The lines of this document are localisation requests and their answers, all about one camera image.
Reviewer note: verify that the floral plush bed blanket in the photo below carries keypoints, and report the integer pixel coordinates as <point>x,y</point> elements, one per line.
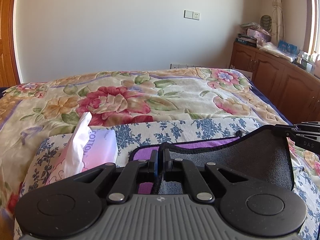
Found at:
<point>30,112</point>

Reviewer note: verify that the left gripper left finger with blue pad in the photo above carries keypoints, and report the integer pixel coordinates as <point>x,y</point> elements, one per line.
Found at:
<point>132,175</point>

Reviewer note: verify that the blue gift bag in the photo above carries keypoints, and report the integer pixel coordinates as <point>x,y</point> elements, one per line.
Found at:
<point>287,47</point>

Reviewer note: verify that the pink white tissue box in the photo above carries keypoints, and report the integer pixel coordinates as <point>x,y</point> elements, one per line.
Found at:
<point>86,149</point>

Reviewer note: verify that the beige patterned curtain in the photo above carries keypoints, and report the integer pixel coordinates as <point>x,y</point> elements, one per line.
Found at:
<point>278,29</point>

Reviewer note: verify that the beige plastic bag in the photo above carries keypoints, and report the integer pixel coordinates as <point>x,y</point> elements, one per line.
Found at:
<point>270,48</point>

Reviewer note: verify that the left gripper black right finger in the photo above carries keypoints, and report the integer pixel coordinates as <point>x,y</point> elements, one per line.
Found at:
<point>187,174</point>

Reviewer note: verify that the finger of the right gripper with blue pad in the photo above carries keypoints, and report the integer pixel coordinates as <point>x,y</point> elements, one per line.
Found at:
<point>286,131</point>

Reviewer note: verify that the purple grey microfiber towel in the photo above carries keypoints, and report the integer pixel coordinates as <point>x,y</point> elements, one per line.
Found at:
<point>260,154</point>

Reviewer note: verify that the white wall socket switch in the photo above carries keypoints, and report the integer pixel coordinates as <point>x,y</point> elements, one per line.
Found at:
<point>192,15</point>

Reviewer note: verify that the wooden low cabinet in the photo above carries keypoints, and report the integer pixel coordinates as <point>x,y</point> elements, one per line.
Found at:
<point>291,89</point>

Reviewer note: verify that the white cardboard box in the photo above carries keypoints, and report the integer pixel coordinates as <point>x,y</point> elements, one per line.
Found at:
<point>245,73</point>

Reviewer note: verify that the pink purple box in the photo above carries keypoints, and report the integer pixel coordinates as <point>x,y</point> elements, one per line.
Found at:
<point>260,35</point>

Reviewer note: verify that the wooden room door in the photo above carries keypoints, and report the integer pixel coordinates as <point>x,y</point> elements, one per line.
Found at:
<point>9,72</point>

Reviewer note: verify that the green woven fan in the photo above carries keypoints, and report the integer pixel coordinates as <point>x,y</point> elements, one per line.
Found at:
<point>266,22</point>

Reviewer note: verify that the dark stacked books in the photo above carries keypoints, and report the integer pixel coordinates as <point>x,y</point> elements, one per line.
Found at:
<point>246,40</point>

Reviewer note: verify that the blue floral white cloth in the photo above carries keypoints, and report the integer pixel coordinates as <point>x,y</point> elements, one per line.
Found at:
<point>131,136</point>

